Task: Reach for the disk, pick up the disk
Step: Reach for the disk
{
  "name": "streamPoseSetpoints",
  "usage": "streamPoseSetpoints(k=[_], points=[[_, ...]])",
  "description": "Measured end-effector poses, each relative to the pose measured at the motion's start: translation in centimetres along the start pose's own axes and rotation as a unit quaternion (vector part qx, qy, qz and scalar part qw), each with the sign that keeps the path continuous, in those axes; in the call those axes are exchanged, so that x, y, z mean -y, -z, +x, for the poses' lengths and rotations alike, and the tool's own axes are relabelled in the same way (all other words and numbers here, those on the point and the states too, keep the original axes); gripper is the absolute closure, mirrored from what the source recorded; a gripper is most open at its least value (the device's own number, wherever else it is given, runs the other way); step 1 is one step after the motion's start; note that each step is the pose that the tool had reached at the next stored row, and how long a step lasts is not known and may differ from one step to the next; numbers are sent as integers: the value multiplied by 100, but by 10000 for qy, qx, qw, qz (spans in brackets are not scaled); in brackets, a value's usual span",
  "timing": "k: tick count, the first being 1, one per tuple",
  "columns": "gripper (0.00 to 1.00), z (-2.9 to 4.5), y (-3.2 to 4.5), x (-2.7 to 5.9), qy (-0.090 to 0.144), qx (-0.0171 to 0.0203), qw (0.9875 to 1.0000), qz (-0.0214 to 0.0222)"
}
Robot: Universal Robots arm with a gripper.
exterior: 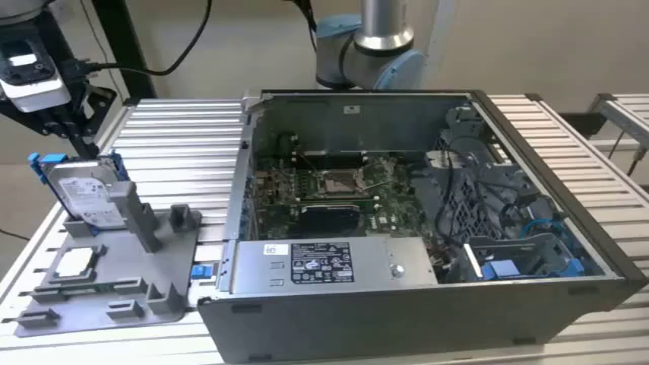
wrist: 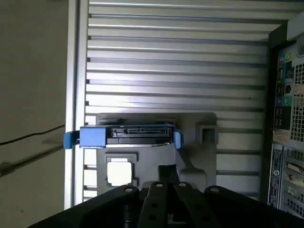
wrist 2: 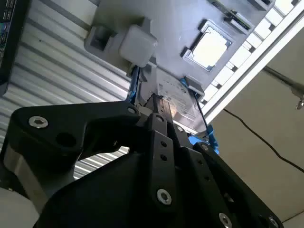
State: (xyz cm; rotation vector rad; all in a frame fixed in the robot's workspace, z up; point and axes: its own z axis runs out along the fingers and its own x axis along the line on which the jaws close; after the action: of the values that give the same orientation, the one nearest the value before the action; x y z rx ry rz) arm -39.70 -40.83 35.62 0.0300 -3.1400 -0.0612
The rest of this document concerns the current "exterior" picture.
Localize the hard disk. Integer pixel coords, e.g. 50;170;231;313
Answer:
28;151;130;235

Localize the grey metal disk bay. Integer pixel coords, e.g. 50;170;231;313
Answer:
453;232;589;284

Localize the silver CPU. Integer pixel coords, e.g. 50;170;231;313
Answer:
53;249;98;279

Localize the grey plastic parts rack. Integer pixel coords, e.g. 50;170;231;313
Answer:
12;181;205;339

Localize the green RAM stick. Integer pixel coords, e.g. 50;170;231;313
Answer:
49;280;146;296

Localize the thin metal locking lever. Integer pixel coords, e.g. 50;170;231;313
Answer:
297;151;326;175
362;175;399;192

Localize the silver power supply unit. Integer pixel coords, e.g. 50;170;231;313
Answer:
230;237;439;296

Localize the CPU socket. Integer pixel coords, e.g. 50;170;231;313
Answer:
314;168;370;194

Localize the black graphics card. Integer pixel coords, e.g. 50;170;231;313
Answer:
298;203;363;235

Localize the green motherboard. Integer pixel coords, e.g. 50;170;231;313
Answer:
250;151;431;244

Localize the perforated grey drive cage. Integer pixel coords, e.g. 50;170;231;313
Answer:
410;150;527;244

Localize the open dark grey PC case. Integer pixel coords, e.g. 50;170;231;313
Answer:
195;89;649;364

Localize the blue plastic bay carrier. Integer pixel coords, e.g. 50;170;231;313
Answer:
479;260;519;281

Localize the aluminium slat side table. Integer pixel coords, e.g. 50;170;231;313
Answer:
587;93;649;153

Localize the white camera box black face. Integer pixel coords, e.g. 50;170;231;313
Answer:
0;37;73;113

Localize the black metal post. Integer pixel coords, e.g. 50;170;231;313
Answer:
90;0;158;102

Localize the black camera cable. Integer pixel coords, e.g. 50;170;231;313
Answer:
73;0;214;77

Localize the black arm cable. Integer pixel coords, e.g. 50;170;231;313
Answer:
291;0;321;59

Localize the metal socket cover frame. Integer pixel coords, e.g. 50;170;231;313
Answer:
355;156;405;194

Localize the long black wire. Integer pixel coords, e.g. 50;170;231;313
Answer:
434;136;487;244

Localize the black wire with plug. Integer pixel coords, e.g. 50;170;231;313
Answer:
475;176;563;231

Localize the blue wire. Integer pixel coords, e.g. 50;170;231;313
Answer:
521;214;577;252

